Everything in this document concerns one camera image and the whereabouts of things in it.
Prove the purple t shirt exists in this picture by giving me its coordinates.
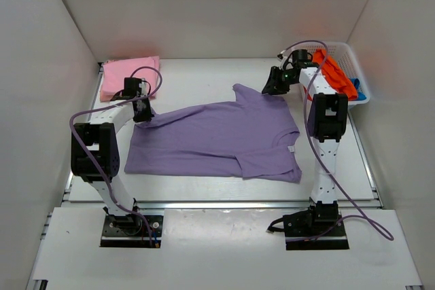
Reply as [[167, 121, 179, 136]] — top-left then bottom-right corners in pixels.
[[124, 84, 302, 183]]

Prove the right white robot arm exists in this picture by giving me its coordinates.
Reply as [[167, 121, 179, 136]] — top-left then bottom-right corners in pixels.
[[262, 49, 348, 225]]

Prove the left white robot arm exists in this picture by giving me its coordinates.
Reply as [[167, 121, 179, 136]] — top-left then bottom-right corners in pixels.
[[70, 77, 154, 229]]

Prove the white plastic basket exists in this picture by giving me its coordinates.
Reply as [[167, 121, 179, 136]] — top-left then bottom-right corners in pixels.
[[297, 41, 371, 111]]

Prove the folded pink t shirt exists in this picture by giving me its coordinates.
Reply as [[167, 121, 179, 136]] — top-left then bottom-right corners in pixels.
[[100, 56, 160, 102]]

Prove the orange t shirt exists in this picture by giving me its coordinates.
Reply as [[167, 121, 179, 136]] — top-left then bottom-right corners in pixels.
[[310, 49, 358, 101]]

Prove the blue t shirt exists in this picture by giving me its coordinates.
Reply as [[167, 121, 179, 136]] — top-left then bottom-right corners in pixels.
[[350, 78, 367, 101]]

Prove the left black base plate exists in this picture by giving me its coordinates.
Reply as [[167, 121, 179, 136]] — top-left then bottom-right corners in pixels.
[[100, 215, 164, 249]]

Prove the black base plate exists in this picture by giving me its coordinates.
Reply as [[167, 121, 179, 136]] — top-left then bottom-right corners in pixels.
[[266, 207, 349, 251], [100, 215, 164, 249]]

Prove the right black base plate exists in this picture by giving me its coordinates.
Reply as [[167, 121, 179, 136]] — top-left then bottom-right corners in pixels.
[[266, 207, 349, 251]]

